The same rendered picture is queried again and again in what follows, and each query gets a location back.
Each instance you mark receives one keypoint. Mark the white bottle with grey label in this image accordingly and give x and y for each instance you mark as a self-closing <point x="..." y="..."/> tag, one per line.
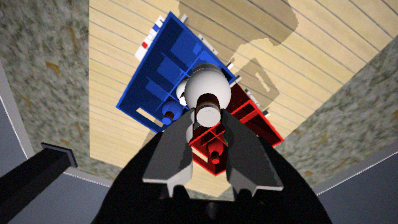
<point x="180" y="90"/>
<point x="207" y="90"/>

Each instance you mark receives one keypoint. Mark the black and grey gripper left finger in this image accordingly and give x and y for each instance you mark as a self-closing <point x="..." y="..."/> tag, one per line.
<point x="165" y="161"/>

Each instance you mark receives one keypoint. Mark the red crate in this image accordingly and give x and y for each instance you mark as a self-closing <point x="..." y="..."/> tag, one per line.
<point x="249" y="115"/>

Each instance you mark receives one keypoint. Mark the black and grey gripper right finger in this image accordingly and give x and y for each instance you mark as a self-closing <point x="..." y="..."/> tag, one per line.
<point x="254" y="164"/>

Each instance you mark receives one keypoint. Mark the white paper pick list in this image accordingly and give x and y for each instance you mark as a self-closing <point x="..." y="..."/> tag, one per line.
<point x="149" y="38"/>

